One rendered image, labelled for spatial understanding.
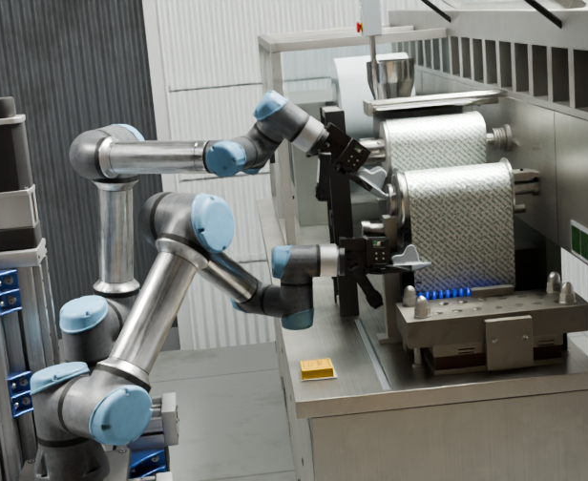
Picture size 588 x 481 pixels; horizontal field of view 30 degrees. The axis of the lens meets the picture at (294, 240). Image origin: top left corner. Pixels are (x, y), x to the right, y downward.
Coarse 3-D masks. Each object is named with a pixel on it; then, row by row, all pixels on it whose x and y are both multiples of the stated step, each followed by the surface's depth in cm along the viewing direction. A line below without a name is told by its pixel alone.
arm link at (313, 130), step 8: (312, 120) 246; (304, 128) 244; (312, 128) 245; (320, 128) 246; (304, 136) 245; (312, 136) 245; (320, 136) 246; (296, 144) 247; (304, 144) 246; (312, 144) 245
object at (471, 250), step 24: (456, 216) 250; (480, 216) 250; (504, 216) 250; (432, 240) 251; (456, 240) 251; (480, 240) 251; (504, 240) 252; (432, 264) 252; (456, 264) 252; (480, 264) 253; (504, 264) 253; (432, 288) 253; (456, 288) 253
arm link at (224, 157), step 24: (72, 144) 257; (96, 144) 250; (120, 144) 249; (144, 144) 247; (168, 144) 244; (192, 144) 241; (216, 144) 236; (240, 144) 238; (96, 168) 250; (120, 168) 249; (144, 168) 247; (168, 168) 244; (192, 168) 242; (216, 168) 236; (240, 168) 238
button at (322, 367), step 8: (312, 360) 248; (320, 360) 247; (328, 360) 247; (304, 368) 242; (312, 368) 242; (320, 368) 242; (328, 368) 242; (304, 376) 242; (312, 376) 242; (320, 376) 242; (328, 376) 242
